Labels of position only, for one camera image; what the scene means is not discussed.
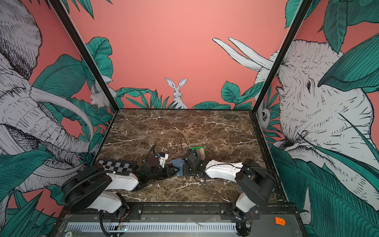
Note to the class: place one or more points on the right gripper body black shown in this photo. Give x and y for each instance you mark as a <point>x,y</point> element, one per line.
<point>189,172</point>

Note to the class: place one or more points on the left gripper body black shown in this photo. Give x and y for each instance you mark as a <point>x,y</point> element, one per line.
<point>162,174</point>

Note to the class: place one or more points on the green plastic card tray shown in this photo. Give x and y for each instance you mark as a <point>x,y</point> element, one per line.
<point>197,148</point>

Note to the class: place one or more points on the blue leather card holder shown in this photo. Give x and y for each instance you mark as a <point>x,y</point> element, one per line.
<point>178,164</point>

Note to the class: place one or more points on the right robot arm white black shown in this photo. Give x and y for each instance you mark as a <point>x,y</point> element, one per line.
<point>257,183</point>

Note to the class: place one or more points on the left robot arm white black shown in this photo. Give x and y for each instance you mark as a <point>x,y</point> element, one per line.
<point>90,189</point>

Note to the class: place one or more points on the gold credit card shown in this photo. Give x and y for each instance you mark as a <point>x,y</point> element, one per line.
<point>201,153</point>

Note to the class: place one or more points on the checkerboard calibration board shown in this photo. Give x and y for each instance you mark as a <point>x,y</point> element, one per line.
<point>119,167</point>

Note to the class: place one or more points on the orange connector clip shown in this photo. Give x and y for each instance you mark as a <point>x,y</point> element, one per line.
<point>279,221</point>

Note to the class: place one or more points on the black front mounting rail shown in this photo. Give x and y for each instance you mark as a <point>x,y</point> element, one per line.
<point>226,210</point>

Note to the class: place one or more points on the white slotted cable duct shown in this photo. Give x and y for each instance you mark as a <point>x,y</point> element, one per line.
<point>163,227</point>

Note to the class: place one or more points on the left black frame post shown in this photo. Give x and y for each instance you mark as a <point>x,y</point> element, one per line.
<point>65,19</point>

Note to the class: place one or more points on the black frame post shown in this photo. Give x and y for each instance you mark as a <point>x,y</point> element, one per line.
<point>65,19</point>
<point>295,25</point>

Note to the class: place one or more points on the right black frame post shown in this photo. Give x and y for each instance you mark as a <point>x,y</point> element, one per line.
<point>295,25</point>

